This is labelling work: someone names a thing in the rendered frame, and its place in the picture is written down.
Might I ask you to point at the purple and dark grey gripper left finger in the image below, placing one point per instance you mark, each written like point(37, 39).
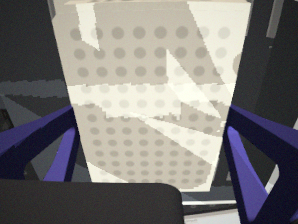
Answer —
point(21, 144)

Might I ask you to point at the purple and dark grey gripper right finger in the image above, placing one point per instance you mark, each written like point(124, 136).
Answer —
point(279, 143)

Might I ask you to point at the dark grey perforated base plate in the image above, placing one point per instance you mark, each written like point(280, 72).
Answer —
point(30, 174)

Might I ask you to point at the white well plate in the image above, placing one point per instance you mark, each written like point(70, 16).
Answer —
point(151, 83)

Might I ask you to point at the light grey square plate with rg label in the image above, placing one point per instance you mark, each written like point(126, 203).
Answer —
point(230, 216)

